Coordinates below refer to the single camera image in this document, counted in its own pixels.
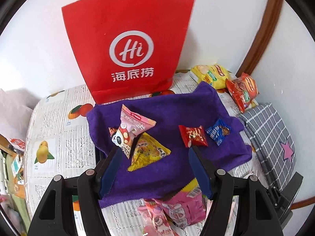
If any wooden baseboard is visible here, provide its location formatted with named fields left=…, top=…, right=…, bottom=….
left=292, top=195, right=309, bottom=210

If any fruit print tablecloth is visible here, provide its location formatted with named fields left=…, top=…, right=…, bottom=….
left=25, top=70, right=273, bottom=236

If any panda print snack packet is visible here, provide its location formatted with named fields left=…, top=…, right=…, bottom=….
left=109, top=125, right=139, bottom=159

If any wooden door frame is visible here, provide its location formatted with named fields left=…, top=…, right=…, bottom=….
left=235, top=0, right=283, bottom=78

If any blue snack packet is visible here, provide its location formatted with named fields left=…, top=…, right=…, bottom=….
left=205, top=118, right=233, bottom=146

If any purple towel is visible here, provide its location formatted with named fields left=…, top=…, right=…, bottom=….
left=86, top=82, right=253, bottom=209

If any red snack packet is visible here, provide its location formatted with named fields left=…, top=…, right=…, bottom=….
left=178, top=125, right=208, bottom=148

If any yellow snack packet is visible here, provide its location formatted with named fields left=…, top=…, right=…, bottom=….
left=127, top=132, right=172, bottom=172

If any large pink snack packet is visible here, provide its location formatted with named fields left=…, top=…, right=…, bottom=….
left=160, top=178, right=207, bottom=229

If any pale pink snack packet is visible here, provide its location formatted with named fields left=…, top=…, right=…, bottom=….
left=137, top=198, right=178, bottom=236

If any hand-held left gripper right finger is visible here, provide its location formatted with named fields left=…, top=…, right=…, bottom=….
left=188, top=146, right=282, bottom=236

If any pink triangular snack packet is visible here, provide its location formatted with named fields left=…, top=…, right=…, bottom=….
left=120, top=104, right=157, bottom=138

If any grey checked cloth pink star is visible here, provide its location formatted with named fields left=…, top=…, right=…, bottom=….
left=239, top=103, right=297, bottom=190

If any orange chips bag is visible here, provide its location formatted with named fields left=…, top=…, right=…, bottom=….
left=225, top=72, right=260, bottom=113

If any yellow chips bag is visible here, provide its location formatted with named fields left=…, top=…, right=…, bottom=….
left=191, top=64, right=233, bottom=90

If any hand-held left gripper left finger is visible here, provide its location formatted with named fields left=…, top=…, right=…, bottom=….
left=27, top=146, right=123, bottom=236

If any red paper bag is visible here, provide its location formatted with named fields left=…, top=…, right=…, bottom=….
left=61, top=0, right=196, bottom=104

